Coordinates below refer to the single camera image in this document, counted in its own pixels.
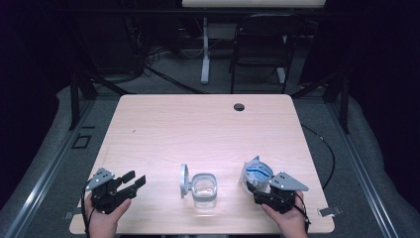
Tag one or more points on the person's right hand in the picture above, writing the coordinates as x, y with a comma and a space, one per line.
292, 223

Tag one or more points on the clear container with grey lid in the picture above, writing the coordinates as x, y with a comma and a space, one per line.
183, 181

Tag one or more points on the black metal stand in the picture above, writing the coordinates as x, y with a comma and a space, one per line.
74, 99
345, 105

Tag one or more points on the person's left hand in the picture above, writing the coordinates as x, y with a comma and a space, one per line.
102, 224

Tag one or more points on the white desk top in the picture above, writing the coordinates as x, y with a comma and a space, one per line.
254, 3

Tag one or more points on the white and blue pouch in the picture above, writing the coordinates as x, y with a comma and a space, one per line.
257, 172

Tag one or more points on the aluminium floor rail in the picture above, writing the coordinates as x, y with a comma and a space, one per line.
360, 168
49, 172

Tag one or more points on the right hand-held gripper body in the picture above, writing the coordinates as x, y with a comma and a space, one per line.
280, 198

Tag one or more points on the white desk leg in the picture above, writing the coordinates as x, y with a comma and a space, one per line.
205, 59

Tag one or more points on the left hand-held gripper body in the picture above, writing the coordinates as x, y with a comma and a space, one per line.
105, 195

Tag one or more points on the black folding chair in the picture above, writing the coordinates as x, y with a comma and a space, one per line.
261, 49

